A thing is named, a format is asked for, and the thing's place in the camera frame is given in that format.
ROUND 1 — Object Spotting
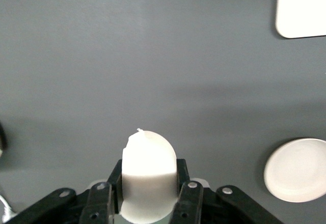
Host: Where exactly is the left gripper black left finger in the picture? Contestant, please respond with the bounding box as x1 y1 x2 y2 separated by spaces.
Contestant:
5 159 123 224

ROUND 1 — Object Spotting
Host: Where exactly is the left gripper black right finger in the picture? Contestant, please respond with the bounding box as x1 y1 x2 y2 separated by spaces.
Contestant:
170 159 285 224

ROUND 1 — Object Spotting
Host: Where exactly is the white steamed bun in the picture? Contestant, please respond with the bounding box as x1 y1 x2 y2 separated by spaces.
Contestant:
119 128 178 224

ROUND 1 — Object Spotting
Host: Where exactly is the round white plate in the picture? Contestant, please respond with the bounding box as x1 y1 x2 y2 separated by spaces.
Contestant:
263 138 326 204

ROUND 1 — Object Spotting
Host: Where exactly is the beige rectangular tray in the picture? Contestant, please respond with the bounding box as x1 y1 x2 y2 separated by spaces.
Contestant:
275 0 326 39

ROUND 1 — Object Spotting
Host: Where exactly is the white toaster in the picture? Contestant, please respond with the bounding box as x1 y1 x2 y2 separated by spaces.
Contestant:
0 121 8 158

